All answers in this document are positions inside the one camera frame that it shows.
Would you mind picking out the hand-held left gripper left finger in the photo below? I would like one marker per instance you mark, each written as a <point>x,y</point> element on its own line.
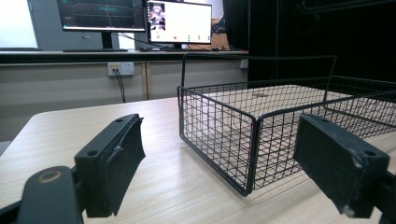
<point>106,174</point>

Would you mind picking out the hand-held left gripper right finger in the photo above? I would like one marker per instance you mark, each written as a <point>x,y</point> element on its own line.
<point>336,161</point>

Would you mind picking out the long grey desk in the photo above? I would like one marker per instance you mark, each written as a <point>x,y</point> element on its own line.
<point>93,56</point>

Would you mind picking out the black keyboard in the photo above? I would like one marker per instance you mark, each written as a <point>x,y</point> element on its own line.
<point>95,50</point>

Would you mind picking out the black curtain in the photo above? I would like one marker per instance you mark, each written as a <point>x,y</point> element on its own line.
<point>311,31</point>

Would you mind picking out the dark-screen computer monitor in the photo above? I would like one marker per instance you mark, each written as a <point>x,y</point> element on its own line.
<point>101,15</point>

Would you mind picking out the white-screen computer monitor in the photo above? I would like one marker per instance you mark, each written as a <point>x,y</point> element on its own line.
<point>180,21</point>

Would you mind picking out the small white wall socket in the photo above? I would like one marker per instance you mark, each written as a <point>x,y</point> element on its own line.
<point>243,63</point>

